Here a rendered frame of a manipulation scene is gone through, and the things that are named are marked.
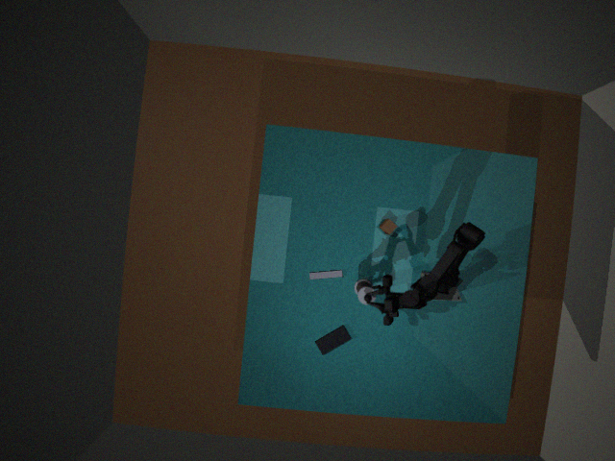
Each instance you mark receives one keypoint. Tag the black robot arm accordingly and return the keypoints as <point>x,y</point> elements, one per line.
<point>443,276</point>

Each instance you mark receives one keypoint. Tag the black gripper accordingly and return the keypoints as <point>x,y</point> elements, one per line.
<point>386,282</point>

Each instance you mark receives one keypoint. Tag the french press coffee maker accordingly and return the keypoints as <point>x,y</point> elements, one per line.
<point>364,286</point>

